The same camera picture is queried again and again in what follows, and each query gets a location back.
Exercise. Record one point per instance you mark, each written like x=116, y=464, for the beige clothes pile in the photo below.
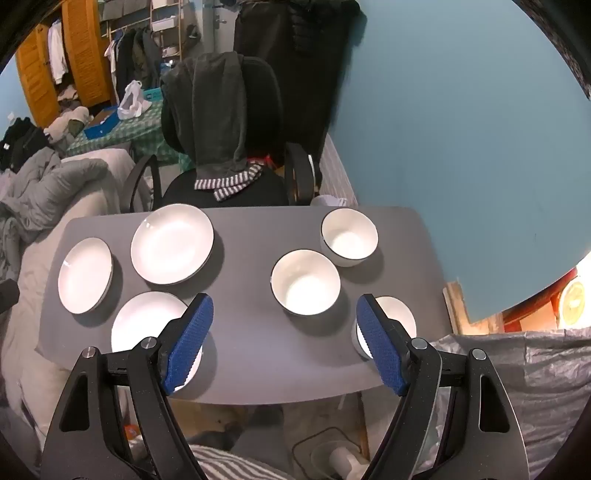
x=69, y=122

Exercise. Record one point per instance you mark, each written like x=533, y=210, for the green checkered tablecloth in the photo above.
x=124, y=138

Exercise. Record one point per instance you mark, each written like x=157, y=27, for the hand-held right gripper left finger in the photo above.
x=191, y=341

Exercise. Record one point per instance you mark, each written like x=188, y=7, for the grey tarp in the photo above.
x=531, y=369

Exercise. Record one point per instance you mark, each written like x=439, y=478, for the white bowl with black rim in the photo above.
x=304, y=284
x=399, y=314
x=349, y=235

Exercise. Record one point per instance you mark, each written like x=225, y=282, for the large white plate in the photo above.
x=172, y=244

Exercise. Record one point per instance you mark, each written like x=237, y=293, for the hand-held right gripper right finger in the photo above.
x=378, y=341

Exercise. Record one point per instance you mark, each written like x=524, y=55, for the white plastic bag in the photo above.
x=131, y=101

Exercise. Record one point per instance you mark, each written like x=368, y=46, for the blue cardboard box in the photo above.
x=101, y=122

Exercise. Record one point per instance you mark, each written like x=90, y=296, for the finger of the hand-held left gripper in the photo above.
x=8, y=295

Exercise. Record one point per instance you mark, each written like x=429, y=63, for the grey duvet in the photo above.
x=41, y=189

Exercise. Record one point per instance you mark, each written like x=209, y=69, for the rack of dark hanging clothes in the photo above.
x=134, y=55

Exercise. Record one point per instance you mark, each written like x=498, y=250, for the shelf unit with white boxes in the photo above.
x=166, y=27

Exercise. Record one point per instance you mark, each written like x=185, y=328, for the black clothes pile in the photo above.
x=21, y=143

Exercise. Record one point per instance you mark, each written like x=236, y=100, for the dark hanging coats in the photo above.
x=295, y=46

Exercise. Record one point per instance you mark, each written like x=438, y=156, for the wooden plank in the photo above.
x=455, y=304

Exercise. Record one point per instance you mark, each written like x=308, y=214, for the black office chair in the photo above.
x=263, y=92

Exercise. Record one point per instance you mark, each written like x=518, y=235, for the grey hoodie with striped cuffs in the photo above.
x=217, y=106

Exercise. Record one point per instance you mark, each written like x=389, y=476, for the white hanging shirt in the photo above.
x=56, y=50

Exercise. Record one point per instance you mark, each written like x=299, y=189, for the grey door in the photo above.
x=221, y=23

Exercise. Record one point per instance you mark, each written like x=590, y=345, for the clear plastic container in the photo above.
x=332, y=457

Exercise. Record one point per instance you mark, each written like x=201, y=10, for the red and orange bag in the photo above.
x=268, y=161

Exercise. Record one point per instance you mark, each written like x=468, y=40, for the orange printed box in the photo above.
x=572, y=300

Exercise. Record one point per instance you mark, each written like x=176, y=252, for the white cloth on floor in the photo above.
x=330, y=201

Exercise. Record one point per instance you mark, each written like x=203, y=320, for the striped grey cloth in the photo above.
x=217, y=466

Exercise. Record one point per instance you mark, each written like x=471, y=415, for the blue plastic crate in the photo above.
x=152, y=94

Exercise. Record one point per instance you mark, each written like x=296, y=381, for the orange wooden wardrobe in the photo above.
x=85, y=50

